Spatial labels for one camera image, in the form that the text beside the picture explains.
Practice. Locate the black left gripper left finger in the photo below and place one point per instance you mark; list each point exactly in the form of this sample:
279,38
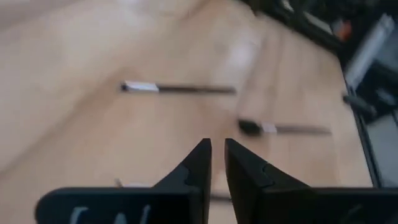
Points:
155,205

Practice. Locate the dark-head makeup brush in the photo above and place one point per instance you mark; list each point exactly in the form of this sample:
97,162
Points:
248,127

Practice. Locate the black aluminium rig frame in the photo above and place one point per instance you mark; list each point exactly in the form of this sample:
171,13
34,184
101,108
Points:
370,161

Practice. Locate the thin black makeup brush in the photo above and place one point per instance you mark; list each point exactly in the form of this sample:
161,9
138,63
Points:
192,89
220,197

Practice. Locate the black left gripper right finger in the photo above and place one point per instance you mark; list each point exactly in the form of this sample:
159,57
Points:
280,205

